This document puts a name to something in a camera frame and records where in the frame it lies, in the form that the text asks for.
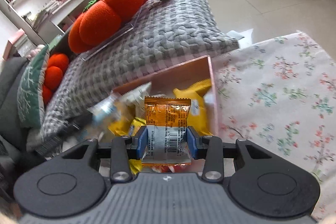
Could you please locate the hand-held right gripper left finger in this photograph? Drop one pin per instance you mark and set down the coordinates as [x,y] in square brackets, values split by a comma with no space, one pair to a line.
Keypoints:
[141,144]

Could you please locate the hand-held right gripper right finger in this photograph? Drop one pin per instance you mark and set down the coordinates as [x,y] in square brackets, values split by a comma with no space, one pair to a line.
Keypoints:
[191,144]

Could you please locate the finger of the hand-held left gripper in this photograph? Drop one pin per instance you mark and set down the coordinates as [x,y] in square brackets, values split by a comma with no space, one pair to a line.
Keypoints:
[65,134]

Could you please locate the orange silver snack packet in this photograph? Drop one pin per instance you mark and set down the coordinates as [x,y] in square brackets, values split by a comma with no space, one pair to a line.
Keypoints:
[165,113]

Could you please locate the clear white snack packet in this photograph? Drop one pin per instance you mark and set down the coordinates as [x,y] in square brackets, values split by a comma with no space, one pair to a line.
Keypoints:
[118,103]

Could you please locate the pink cardboard box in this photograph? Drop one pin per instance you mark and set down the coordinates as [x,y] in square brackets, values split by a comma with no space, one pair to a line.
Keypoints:
[212,87]

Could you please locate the small yellow blue snack packet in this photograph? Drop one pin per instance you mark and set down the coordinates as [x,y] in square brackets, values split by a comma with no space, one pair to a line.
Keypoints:
[136,125]

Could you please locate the yellow snack packet blue print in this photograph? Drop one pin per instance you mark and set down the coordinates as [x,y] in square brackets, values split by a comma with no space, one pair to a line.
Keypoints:
[199,119]

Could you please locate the red snack packet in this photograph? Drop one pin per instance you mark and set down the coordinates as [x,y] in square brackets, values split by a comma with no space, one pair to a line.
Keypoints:
[170,168]

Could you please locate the green snowflake pillow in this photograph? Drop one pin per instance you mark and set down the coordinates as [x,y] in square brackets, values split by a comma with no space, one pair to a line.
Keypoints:
[29,92]

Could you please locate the small orange pumpkin cushion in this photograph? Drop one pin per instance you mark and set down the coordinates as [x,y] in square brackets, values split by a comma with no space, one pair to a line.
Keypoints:
[53,74]

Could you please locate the grey sofa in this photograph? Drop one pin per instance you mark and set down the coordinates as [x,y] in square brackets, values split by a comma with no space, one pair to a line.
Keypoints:
[10,98]

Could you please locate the pink plush toy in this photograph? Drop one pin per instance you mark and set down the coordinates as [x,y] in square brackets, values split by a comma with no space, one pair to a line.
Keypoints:
[35,52]

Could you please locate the floral bed sheet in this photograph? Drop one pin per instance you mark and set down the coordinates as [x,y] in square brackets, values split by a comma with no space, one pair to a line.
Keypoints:
[275,98]

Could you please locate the grey checkered blanket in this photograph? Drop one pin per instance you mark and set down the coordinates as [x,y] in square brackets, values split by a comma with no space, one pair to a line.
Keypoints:
[162,37]

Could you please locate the stack of books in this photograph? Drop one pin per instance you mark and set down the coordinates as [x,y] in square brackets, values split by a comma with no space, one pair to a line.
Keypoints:
[52,7]

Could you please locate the large orange pumpkin cushion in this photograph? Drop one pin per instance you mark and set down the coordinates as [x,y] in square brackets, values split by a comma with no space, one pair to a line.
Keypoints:
[110,11]

